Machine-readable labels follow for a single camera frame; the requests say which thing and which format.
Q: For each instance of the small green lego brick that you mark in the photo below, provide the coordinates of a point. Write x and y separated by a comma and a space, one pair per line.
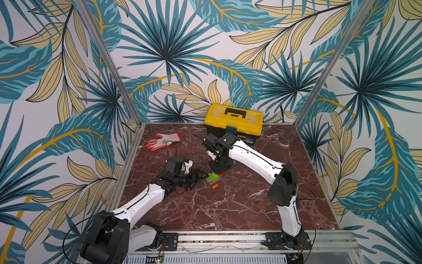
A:
214, 177

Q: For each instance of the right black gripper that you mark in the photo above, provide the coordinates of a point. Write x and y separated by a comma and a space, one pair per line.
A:
219, 163

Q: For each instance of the aluminium front frame rail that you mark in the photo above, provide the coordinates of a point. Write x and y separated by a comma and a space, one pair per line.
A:
244, 247

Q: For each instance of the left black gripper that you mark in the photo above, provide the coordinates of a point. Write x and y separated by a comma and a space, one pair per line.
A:
195, 178

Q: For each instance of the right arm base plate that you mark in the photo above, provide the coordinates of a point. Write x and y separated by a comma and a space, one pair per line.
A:
283, 241

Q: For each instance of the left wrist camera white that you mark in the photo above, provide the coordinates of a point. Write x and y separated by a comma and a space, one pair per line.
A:
187, 165

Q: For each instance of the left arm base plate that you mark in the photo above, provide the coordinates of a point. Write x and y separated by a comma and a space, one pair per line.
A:
164, 241

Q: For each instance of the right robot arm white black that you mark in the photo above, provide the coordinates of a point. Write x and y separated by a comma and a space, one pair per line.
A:
281, 177

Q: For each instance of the yellow black toolbox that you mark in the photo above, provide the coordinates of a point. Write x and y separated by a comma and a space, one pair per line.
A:
245, 124

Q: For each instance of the red white work glove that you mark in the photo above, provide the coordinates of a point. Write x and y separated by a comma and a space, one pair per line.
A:
162, 141

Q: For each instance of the long green lego brick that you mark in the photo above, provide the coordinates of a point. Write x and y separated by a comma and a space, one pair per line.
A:
209, 180

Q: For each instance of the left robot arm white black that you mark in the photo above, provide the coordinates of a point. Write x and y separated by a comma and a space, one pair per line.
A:
112, 235

